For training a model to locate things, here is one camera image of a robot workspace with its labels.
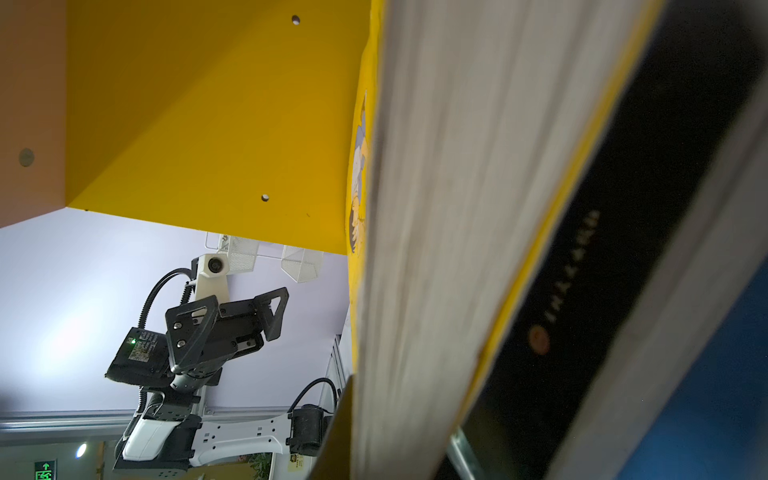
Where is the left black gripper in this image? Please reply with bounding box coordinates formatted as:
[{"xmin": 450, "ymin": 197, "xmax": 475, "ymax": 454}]
[{"xmin": 165, "ymin": 287, "xmax": 289, "ymax": 393}]

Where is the yellow cartoon cover book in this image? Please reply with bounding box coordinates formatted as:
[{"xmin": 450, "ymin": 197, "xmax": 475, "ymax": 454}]
[{"xmin": 350, "ymin": 1, "xmax": 663, "ymax": 479}]

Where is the black antler cover book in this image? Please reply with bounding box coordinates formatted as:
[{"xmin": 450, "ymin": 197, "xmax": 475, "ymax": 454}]
[{"xmin": 436, "ymin": 1, "xmax": 767, "ymax": 479}]

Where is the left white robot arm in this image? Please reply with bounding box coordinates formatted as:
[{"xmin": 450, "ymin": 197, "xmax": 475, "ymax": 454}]
[{"xmin": 105, "ymin": 288, "xmax": 334, "ymax": 479}]

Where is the white mesh two-tier rack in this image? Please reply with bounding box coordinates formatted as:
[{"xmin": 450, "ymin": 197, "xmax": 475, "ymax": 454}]
[{"xmin": 204, "ymin": 232, "xmax": 325, "ymax": 283}]

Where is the yellow pink blue bookshelf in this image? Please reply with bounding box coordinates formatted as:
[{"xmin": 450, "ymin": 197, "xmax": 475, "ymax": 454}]
[{"xmin": 0, "ymin": 0, "xmax": 768, "ymax": 480}]

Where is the left black corrugated cable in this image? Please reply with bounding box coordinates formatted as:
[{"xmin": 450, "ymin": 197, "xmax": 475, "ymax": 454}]
[{"xmin": 136, "ymin": 267, "xmax": 196, "ymax": 331}]

